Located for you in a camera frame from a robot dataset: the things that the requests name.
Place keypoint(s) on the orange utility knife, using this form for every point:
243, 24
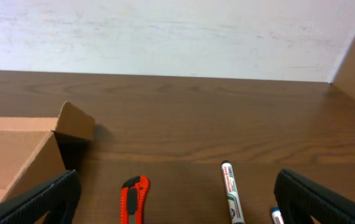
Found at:
133, 196

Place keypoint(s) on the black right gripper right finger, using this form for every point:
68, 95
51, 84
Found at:
302, 201

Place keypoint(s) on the cardboard box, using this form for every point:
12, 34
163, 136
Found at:
29, 153

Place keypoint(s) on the black cap white marker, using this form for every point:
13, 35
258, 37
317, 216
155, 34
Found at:
232, 195

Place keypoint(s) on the blue cap white marker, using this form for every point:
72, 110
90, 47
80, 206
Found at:
276, 216

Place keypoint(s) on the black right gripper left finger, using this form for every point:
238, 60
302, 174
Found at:
54, 200

